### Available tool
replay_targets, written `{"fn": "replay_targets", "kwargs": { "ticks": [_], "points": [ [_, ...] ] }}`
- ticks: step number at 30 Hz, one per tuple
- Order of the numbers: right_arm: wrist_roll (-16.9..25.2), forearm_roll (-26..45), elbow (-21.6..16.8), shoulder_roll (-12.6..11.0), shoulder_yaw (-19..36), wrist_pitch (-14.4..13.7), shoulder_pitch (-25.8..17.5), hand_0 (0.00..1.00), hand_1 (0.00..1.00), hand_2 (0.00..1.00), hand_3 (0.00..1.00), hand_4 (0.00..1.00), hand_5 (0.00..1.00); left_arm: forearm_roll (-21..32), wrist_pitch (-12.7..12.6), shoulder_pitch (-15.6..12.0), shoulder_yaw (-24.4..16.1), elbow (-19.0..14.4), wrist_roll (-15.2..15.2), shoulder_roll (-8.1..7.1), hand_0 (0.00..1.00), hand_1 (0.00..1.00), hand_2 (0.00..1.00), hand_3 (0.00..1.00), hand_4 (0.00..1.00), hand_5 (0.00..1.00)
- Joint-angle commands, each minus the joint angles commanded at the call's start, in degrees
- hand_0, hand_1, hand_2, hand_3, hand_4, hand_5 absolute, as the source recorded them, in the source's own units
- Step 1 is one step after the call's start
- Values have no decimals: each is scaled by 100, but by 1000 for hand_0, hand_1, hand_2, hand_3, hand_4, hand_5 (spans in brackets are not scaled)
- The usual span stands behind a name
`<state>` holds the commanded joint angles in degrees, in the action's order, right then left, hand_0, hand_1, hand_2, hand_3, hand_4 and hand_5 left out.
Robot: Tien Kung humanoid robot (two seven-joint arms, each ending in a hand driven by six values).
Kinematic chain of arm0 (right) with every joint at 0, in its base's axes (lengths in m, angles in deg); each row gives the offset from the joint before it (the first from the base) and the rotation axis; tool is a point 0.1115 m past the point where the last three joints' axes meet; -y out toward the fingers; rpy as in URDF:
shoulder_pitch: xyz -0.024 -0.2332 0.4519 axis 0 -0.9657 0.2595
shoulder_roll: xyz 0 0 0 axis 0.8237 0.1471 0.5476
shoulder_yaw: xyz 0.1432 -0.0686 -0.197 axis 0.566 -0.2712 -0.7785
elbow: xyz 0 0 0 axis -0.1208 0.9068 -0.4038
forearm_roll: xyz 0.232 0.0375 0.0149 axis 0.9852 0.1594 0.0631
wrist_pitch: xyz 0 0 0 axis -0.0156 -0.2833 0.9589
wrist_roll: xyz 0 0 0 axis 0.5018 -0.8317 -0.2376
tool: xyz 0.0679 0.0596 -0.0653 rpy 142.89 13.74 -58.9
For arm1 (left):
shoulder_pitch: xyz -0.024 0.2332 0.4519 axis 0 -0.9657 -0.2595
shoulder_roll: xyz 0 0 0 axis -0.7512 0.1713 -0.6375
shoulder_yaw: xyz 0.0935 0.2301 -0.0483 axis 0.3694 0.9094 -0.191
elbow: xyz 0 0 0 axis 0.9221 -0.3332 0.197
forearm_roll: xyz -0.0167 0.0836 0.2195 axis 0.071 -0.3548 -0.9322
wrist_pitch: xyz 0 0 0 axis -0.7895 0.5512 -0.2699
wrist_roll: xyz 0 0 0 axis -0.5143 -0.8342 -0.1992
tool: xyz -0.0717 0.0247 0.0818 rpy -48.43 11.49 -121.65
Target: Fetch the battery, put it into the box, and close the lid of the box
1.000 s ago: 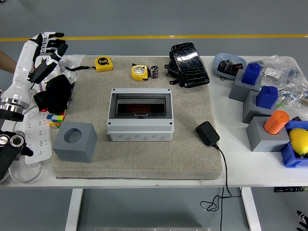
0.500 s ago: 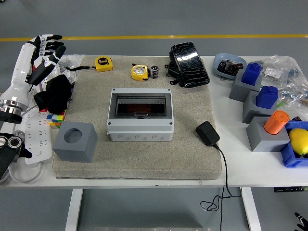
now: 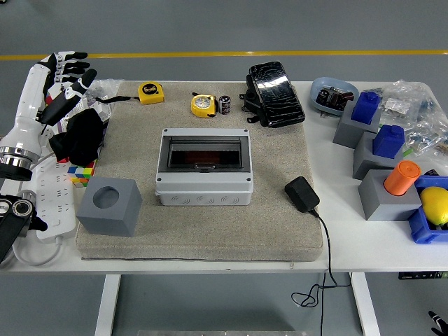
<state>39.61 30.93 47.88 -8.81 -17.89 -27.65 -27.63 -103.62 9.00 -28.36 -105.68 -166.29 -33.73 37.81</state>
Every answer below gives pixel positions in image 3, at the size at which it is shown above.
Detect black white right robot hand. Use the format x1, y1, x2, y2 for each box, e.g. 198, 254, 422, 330
428, 310, 448, 336

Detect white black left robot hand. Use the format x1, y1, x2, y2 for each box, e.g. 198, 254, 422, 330
1, 51, 99, 155

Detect grey electrical box clear lid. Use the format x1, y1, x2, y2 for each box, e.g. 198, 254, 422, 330
155, 127, 253, 207

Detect black table control panel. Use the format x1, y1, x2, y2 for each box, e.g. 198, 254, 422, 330
398, 271, 448, 281

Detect white purple package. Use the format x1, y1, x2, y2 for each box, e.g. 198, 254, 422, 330
57, 97, 113, 134

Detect black cloth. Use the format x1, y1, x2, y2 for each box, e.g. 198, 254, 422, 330
48, 108, 106, 165

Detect white table leg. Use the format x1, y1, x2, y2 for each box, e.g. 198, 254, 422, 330
351, 272, 381, 336
94, 274, 122, 336

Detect clear plastic bag dark parts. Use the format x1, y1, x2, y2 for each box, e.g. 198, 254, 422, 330
83, 78, 125, 106

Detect small colourful puzzle cube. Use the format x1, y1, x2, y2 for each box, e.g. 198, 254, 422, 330
67, 159, 97, 189

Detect blue plastic bin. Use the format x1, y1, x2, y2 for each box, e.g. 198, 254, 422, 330
407, 174, 448, 244

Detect white power strip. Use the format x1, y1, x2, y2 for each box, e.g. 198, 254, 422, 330
33, 159, 78, 241

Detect yellow lemon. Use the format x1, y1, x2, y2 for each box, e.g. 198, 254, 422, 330
419, 186, 448, 226

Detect grey cube holder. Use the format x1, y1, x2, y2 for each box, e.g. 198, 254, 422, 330
352, 132, 407, 181
76, 176, 144, 238
332, 103, 382, 151
357, 169, 423, 221

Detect blue block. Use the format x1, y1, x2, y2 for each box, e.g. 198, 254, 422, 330
351, 91, 382, 125
372, 125, 406, 159

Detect black power adapter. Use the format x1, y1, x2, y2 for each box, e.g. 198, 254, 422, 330
283, 176, 321, 213

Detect clear plastic bags of parts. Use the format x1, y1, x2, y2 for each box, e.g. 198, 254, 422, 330
376, 79, 448, 157

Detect small bag white parts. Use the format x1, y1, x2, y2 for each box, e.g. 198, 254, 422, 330
381, 97, 414, 116

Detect grey-brown mat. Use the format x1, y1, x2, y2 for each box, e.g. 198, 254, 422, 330
75, 80, 325, 263

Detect dark electronic component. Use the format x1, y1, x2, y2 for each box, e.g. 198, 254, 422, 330
316, 86, 354, 111

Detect black foot pedal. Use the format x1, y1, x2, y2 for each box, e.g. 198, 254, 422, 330
239, 61, 307, 130

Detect light blue bowl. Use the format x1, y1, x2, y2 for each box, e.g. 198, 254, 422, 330
310, 76, 361, 117

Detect yellow tape measure black strap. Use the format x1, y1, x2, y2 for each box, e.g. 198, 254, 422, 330
94, 82, 165, 105

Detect black adapter cord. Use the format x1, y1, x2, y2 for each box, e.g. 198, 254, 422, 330
291, 208, 352, 336

